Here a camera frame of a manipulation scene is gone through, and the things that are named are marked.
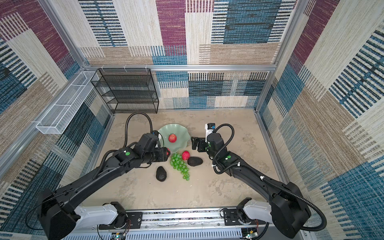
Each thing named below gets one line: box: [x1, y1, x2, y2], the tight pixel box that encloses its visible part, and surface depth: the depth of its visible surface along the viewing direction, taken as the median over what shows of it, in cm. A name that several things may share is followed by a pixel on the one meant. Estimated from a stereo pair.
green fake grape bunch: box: [170, 153, 190, 181], surface depth 89 cm
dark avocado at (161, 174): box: [156, 166, 167, 182], surface depth 87 cm
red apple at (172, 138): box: [168, 133, 177, 143], surface depth 101 cm
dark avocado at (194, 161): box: [187, 156, 203, 167], surface depth 92 cm
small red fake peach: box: [181, 150, 191, 161], surface depth 93 cm
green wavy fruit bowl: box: [157, 123, 191, 154], surface depth 104 cm
